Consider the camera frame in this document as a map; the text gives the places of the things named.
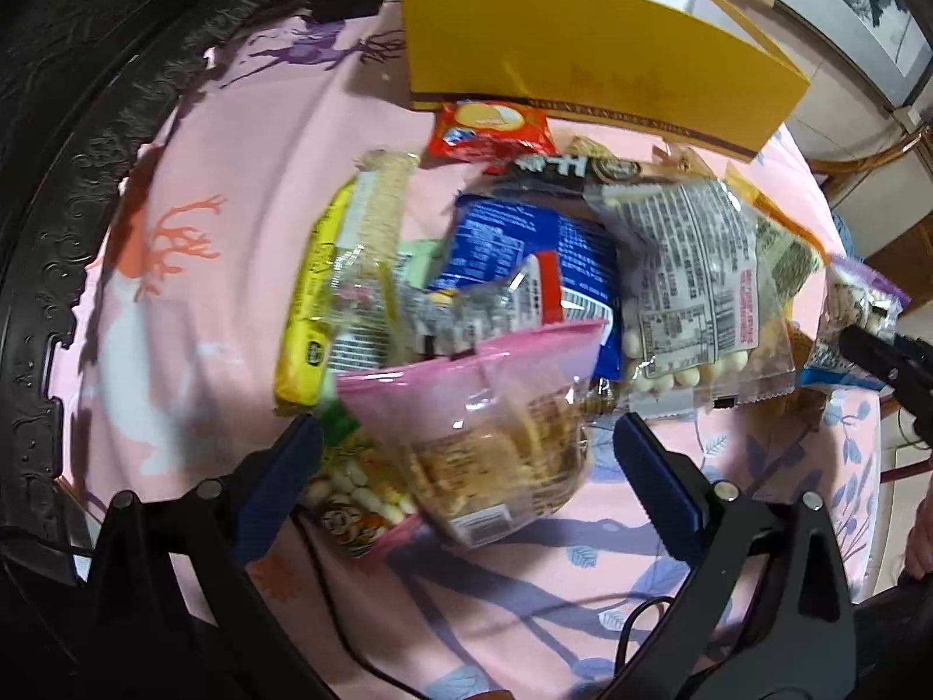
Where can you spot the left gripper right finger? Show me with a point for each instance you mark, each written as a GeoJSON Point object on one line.
{"type": "Point", "coordinates": [798, 636]}

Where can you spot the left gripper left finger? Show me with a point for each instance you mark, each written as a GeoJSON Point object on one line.
{"type": "Point", "coordinates": [178, 614]}

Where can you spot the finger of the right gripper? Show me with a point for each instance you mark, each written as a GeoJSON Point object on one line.
{"type": "Point", "coordinates": [875, 356]}

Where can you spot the yellow corn snack bar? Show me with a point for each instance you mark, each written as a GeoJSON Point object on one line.
{"type": "Point", "coordinates": [307, 335]}

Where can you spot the pink bag of crackers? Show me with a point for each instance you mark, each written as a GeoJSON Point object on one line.
{"type": "Point", "coordinates": [491, 441]}

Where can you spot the clear sesame bar packet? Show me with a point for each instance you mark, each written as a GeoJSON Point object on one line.
{"type": "Point", "coordinates": [363, 304]}

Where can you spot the wooden chair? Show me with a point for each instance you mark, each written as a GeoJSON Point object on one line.
{"type": "Point", "coordinates": [884, 203]}

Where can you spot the clear bag of white candies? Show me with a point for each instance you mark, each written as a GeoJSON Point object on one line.
{"type": "Point", "coordinates": [702, 322]}

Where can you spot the peanut snack bag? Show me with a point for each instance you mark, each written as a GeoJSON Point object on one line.
{"type": "Point", "coordinates": [357, 498]}

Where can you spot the pink patterned tablecloth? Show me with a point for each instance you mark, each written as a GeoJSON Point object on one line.
{"type": "Point", "coordinates": [170, 382]}

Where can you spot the framed ink painting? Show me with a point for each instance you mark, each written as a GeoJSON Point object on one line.
{"type": "Point", "coordinates": [881, 38]}

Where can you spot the blue snack packet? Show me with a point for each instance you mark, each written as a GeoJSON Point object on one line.
{"type": "Point", "coordinates": [560, 269]}

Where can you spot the yellow cardboard box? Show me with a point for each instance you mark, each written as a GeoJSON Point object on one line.
{"type": "Point", "coordinates": [695, 70]}

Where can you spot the green snack packet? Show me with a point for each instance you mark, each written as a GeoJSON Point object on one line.
{"type": "Point", "coordinates": [418, 261]}

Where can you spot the red cookie packet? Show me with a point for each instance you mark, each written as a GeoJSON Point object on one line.
{"type": "Point", "coordinates": [477, 131]}

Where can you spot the black carved wooden sofa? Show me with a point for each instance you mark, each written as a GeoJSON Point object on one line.
{"type": "Point", "coordinates": [85, 83]}

